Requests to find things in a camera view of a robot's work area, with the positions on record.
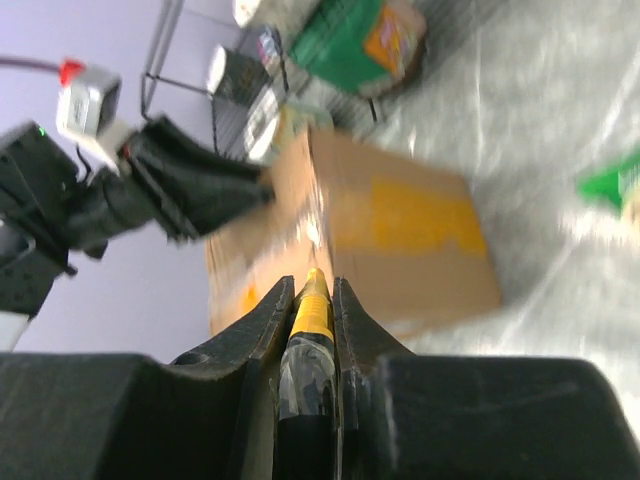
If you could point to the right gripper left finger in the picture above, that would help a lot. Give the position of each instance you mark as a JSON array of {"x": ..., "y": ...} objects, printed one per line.
[{"x": 128, "y": 416}]

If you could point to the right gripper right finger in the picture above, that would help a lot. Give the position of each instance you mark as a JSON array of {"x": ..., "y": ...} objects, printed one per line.
[{"x": 410, "y": 416}]

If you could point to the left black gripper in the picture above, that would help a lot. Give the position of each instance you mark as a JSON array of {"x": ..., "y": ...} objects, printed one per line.
[{"x": 156, "y": 178}]

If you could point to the yellow utility knife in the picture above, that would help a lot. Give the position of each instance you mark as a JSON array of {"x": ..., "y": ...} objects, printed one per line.
[{"x": 308, "y": 425}]

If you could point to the brown cardboard express box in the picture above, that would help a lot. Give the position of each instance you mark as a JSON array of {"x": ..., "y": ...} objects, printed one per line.
[{"x": 406, "y": 237}]

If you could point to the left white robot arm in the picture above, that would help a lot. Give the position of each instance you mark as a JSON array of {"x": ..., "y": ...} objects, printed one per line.
[{"x": 49, "y": 209}]

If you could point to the black can white lid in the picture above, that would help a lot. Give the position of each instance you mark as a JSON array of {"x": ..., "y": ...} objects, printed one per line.
[{"x": 235, "y": 77}]

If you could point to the green snack bag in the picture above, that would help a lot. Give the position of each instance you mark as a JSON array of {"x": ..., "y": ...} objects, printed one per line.
[{"x": 617, "y": 185}]

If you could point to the black wire basket rack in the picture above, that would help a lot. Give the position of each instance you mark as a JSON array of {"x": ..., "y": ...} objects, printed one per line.
[{"x": 294, "y": 63}]

